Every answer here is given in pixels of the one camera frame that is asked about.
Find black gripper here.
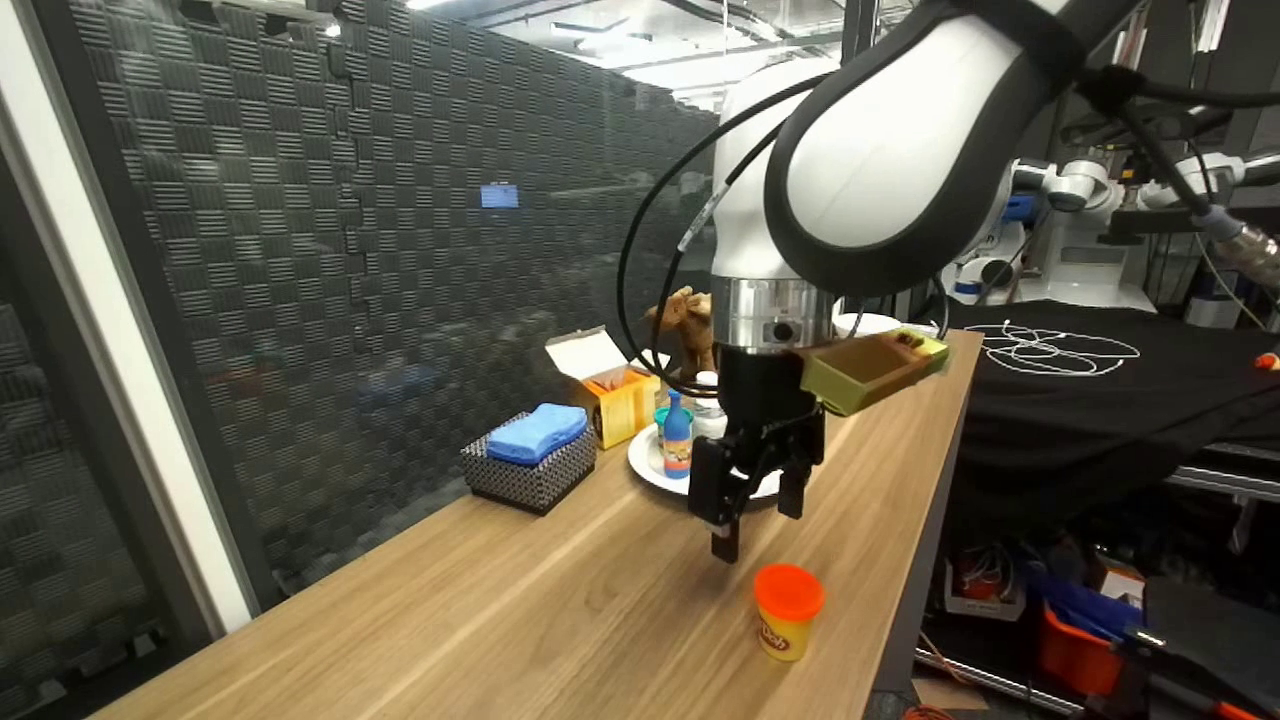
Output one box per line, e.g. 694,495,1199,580
683,339,831,569

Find blue bottle colourful label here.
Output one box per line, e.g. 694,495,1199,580
655,389,699,483

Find yellow tub orange lid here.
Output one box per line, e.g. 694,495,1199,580
750,561,828,668

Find white paper plate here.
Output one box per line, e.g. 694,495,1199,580
624,414,794,507

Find yellow open carton box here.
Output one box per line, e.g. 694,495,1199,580
542,322,667,450

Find brown plush moose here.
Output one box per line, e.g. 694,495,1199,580
641,285,723,392

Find grey woven basket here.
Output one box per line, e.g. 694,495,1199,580
455,421,600,521

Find blue sponge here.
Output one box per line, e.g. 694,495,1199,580
486,398,592,469

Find red storage bin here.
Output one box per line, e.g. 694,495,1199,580
1036,602,1130,703

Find black cloth covered table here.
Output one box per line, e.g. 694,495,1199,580
934,293,1280,472

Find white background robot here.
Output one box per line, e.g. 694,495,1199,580
943,152,1280,293

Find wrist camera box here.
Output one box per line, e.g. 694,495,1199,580
797,328,954,421

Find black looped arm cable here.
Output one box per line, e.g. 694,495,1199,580
612,73,836,392

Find thin white cable loops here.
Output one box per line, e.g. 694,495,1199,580
966,317,1145,382

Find long black hanging cable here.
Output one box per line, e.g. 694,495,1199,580
1077,63,1280,305

